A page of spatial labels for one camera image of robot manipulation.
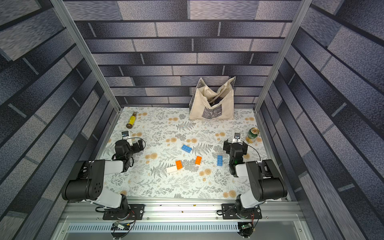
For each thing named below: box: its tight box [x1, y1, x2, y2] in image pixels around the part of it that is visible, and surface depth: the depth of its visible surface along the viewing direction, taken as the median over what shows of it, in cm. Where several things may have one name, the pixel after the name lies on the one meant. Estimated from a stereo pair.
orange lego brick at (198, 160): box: [194, 156, 203, 165], surface depth 93 cm
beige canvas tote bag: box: [189, 76, 236, 120], surface depth 102 cm
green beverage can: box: [247, 127, 260, 140], surface depth 95 cm
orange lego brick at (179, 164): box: [175, 160, 184, 170], surface depth 91 cm
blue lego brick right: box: [216, 155, 224, 167], surface depth 92 cm
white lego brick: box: [166, 165, 178, 173], surface depth 90 cm
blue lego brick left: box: [181, 144, 193, 154], surface depth 98 cm
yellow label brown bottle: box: [126, 111, 138, 129], surface depth 112 cm
